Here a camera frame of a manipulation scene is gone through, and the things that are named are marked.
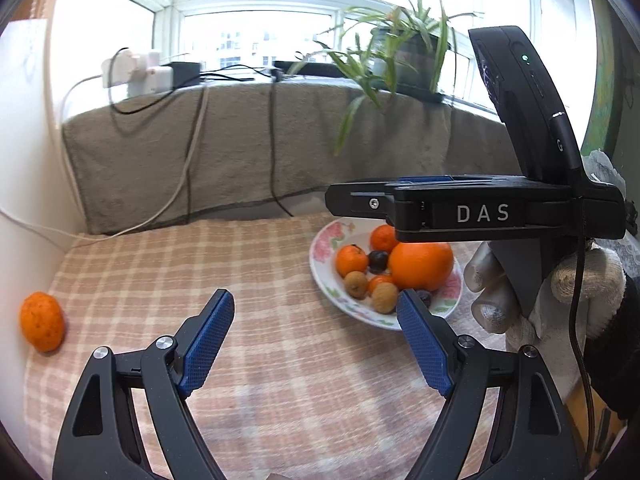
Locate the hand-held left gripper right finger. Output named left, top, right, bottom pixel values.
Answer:
left=396, top=288, right=586, bottom=480

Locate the white plug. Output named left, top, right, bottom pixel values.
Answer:
left=101, top=50, right=132, bottom=88

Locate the thin white cable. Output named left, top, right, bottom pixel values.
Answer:
left=60, top=74, right=108, bottom=126
left=0, top=209, right=98, bottom=245

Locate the black power adapter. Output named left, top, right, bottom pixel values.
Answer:
left=170, top=62, right=201, bottom=91

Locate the brown lychee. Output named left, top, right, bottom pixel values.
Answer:
left=371, top=282, right=400, bottom=315
left=344, top=271, right=370, bottom=301

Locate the white window frame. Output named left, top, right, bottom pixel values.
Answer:
left=115, top=0, right=591, bottom=111

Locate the thick white cable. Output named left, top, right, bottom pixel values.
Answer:
left=117, top=85, right=208, bottom=237

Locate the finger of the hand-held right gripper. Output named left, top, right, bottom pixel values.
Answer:
left=325, top=182, right=396, bottom=227
left=397, top=175, right=526, bottom=184

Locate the floral white plate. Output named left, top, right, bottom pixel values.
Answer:
left=309, top=217, right=465, bottom=332

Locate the large orange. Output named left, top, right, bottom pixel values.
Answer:
left=387, top=241, right=455, bottom=292

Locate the person's right hand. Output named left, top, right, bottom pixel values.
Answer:
left=464, top=149, right=628, bottom=361

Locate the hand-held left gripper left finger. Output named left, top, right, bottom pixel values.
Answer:
left=52, top=288, right=236, bottom=480

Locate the white cabinet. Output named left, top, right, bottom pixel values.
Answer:
left=0, top=19, right=88, bottom=271

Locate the grey blanket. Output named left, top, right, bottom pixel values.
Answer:
left=61, top=77, right=531, bottom=236

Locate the green spider plant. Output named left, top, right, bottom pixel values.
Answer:
left=287, top=0, right=473, bottom=158

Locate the rough-skinned tangerine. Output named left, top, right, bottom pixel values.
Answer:
left=19, top=291, right=66, bottom=353

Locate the dark plant pot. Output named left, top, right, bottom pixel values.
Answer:
left=370, top=25, right=451, bottom=93

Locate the white charger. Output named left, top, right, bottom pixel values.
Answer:
left=131, top=50, right=173, bottom=96

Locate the black plant tray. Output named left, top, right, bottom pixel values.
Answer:
left=372, top=82, right=453, bottom=106

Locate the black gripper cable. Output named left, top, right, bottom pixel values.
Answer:
left=570, top=195, right=601, bottom=480

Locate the green wall hanging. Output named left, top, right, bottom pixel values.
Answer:
left=582, top=0, right=631, bottom=153

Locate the plaid tablecloth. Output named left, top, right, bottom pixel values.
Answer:
left=22, top=210, right=506, bottom=480

